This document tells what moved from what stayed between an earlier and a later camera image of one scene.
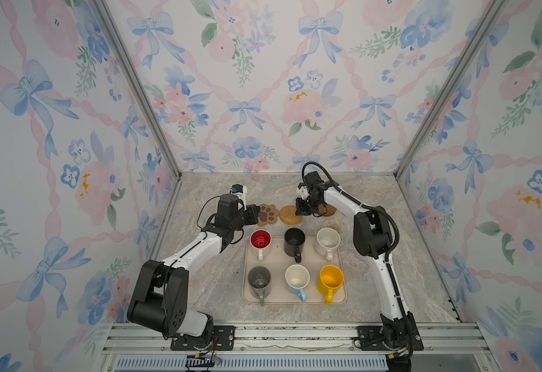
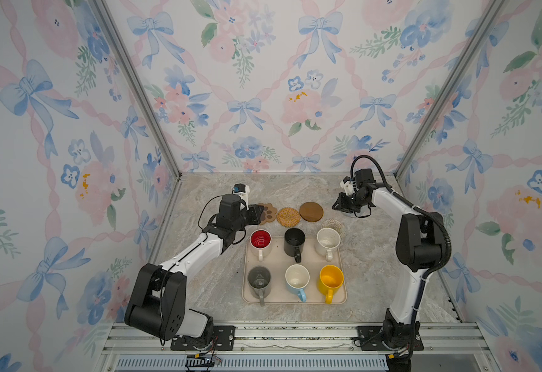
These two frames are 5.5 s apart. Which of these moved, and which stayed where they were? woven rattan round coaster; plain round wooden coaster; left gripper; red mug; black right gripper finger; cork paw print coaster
Moved: black right gripper finger; plain round wooden coaster
Stayed: cork paw print coaster; left gripper; red mug; woven rattan round coaster
